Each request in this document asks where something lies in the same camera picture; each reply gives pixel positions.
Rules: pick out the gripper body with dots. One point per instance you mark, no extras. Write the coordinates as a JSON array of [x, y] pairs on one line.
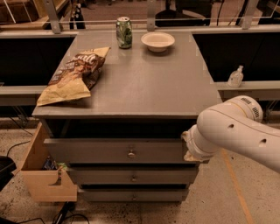
[[192, 143]]

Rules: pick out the grey top drawer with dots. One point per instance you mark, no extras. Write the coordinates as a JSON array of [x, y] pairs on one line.
[[116, 150]]

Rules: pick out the grey drawer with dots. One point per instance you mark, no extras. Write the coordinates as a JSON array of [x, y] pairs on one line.
[[132, 175], [133, 195], [116, 150]]

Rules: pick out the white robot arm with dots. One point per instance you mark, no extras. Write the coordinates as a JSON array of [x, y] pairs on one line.
[[234, 125]]

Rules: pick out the grey drawer cabinet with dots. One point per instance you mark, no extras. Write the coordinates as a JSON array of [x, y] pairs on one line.
[[140, 94]]

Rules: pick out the grey middle drawer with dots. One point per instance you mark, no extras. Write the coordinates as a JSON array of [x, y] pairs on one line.
[[132, 175]]

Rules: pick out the grey bottom drawer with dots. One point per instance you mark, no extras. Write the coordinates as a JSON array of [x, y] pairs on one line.
[[133, 195]]

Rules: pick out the clear sanitizer bottle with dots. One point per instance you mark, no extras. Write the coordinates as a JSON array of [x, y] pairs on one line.
[[235, 78]]

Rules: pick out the white paper bowl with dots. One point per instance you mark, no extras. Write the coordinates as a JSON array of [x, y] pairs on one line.
[[157, 42]]

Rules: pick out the snack items in box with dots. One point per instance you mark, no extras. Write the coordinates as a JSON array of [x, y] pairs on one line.
[[51, 165]]

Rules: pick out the brown yellow chip bag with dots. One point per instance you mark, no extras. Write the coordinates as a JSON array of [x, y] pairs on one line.
[[76, 78]]

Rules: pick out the green soda can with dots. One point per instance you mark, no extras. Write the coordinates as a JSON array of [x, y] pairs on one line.
[[124, 32]]

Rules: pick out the light wooden side box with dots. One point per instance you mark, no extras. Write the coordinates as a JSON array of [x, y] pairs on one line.
[[45, 185]]

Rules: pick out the black object at left edge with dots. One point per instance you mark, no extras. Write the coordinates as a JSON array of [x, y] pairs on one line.
[[7, 166]]

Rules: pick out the grey shelf rail right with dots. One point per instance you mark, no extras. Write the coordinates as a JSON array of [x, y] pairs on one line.
[[268, 90]]

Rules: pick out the grey shelf rail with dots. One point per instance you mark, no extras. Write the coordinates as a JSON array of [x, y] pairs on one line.
[[20, 95], [268, 90]]

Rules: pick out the grey shelf rail left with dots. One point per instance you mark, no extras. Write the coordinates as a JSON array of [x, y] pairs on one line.
[[20, 95]]

